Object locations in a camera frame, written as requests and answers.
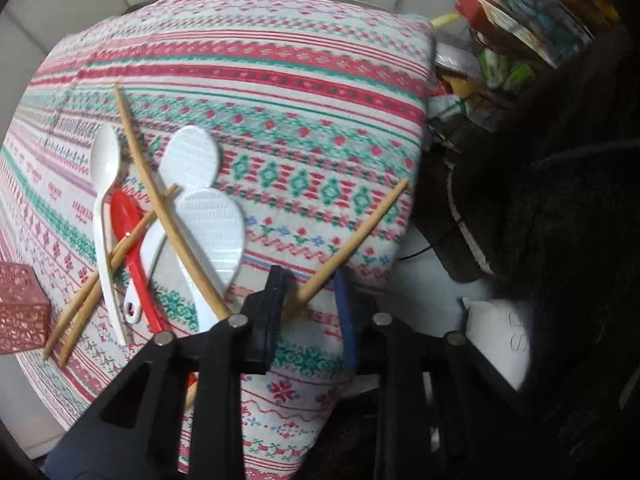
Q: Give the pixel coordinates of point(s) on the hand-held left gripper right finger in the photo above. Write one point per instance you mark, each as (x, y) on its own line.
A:
(347, 322)

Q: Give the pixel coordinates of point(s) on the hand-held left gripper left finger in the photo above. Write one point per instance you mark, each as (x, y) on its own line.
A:
(272, 322)

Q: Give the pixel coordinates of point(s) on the wooden chopstick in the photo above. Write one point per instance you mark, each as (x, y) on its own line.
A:
(63, 332)
(361, 234)
(139, 151)
(74, 342)

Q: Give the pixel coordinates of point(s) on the white rice paddle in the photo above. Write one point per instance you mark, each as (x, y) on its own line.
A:
(215, 235)
(192, 155)

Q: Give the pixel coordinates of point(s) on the red plastic spoon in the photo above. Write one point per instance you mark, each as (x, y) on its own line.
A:
(125, 215)

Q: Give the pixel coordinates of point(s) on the white plastic spoon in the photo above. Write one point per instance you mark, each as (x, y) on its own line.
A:
(106, 157)

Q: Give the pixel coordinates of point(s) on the pink perforated utensil holder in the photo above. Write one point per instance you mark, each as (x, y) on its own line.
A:
(22, 310)

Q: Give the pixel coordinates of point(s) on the white pillow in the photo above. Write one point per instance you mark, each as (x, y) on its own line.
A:
(495, 340)

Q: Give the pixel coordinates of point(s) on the patterned red green tablecloth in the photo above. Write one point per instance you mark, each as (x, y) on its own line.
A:
(300, 110)

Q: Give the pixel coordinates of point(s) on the dark fuzzy blanket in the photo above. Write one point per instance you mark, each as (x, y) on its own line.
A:
(575, 210)

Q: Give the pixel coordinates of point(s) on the grey plastic bag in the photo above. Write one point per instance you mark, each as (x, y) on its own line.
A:
(455, 55)

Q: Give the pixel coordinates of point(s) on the green packet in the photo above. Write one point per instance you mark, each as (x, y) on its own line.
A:
(505, 70)

